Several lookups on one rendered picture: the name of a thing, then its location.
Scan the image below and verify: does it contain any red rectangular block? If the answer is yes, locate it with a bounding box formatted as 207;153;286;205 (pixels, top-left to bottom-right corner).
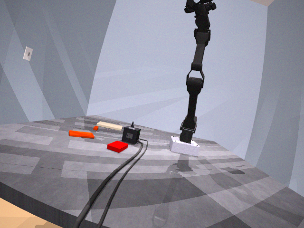
107;141;128;153

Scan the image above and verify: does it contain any cream flat rectangular slab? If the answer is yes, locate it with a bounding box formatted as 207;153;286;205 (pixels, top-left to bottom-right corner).
96;121;123;131

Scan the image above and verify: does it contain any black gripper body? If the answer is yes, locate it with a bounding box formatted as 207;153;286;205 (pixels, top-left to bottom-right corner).
184;0;213;18

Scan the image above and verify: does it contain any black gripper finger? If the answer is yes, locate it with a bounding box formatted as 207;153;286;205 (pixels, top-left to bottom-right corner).
185;0;196;7

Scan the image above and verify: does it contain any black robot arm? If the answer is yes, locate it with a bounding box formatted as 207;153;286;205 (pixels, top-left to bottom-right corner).
180;2;217;144

